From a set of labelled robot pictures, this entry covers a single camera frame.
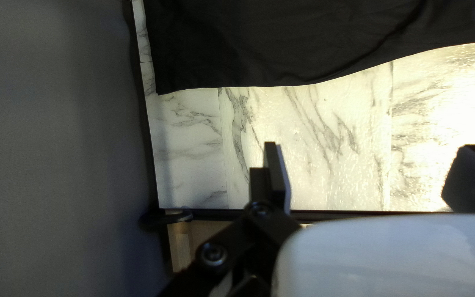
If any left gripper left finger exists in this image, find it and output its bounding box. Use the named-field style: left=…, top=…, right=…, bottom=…
left=159, top=141, right=302, bottom=297

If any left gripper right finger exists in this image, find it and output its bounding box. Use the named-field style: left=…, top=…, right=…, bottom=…
left=441, top=144, right=475, bottom=213

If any black t-shirt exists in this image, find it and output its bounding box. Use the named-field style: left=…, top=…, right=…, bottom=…
left=143, top=0, right=475, bottom=96

